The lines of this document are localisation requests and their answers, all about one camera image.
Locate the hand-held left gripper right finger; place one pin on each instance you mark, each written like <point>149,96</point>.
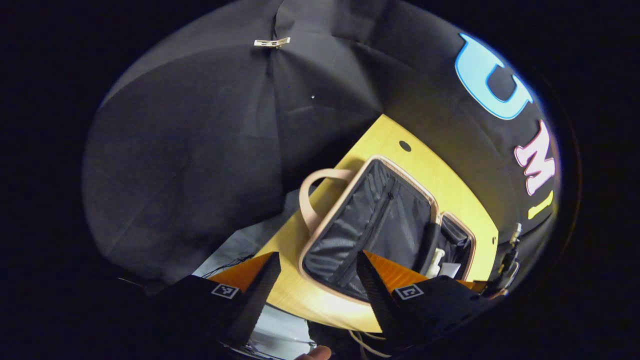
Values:
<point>380,305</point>

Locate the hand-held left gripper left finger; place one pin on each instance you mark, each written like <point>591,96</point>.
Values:
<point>255,300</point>

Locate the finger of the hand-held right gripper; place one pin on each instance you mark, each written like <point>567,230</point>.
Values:
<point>475,286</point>

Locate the white skincare tube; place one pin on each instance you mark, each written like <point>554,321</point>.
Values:
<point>451,270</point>

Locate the white pump bottle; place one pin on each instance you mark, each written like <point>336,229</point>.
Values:
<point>434,267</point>

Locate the pink quilted suitcase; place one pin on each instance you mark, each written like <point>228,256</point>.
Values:
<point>400,215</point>

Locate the black backdrop cloth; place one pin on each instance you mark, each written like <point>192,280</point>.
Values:
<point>200,150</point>

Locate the white clip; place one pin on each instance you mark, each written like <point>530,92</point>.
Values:
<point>271,43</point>

